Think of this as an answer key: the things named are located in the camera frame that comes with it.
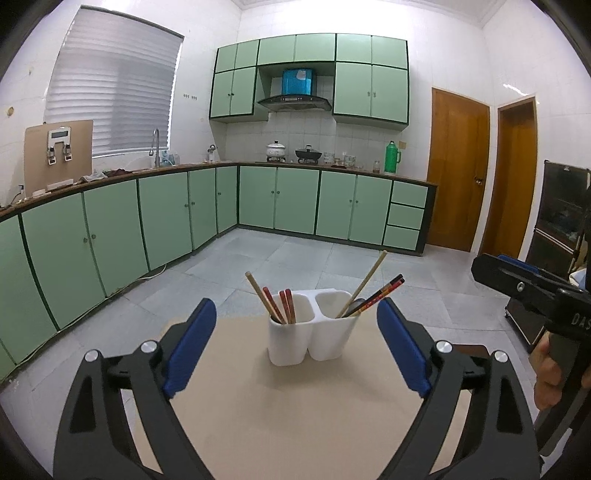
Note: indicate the black range hood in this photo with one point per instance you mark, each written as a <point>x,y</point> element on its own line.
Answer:
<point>295,103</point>

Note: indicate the white two-compartment utensil holder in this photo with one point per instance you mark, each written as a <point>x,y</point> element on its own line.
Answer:
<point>295,341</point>

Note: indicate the person's right hand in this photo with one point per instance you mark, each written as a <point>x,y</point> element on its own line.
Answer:
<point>548,374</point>

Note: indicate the black glass-front cabinet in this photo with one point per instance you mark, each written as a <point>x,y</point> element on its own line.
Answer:
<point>561,207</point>

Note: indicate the wooden chopstick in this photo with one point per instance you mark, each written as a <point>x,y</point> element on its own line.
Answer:
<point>261,293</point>
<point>367,279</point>

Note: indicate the metal faucet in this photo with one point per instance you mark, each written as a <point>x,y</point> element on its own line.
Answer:
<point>157,152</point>

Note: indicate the red patterned chopstick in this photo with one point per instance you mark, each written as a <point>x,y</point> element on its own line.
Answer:
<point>379,291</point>
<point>395,286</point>

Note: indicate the green thermos flask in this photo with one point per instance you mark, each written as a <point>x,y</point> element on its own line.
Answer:
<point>392,159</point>

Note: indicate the metal spoon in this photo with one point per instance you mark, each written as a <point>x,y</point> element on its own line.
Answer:
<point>355,305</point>

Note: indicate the brown cardboard board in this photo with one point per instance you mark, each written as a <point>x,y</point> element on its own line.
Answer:
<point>34,157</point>

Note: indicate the crumpled cloth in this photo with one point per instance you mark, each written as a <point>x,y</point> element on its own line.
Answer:
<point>104,175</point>

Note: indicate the white cooking pot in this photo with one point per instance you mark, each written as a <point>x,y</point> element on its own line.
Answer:
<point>276,150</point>

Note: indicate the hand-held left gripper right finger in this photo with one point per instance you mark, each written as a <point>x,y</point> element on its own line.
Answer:
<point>402,353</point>

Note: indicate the green wall cabinets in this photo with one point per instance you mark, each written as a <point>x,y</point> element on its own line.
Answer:
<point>369,87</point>

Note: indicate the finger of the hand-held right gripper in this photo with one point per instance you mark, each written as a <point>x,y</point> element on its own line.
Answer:
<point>512,284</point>
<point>519,262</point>

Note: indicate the white mounting bracket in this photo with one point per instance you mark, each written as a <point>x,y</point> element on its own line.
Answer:
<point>60,134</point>

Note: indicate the group of glass cups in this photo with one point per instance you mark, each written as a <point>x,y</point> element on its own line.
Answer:
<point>344,160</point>

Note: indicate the green base cabinets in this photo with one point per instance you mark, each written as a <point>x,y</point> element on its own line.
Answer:
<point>295,198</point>

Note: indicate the grey window blind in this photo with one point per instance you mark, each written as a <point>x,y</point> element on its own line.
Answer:
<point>115,92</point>

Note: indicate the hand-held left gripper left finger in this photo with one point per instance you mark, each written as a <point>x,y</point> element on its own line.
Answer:
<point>189,355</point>

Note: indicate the brown wooden door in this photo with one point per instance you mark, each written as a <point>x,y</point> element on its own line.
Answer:
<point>455,170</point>
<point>510,184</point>

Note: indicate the black wok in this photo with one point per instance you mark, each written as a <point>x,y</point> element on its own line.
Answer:
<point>308,154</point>

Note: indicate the brown countertop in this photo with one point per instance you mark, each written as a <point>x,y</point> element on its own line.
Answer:
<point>415,180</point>

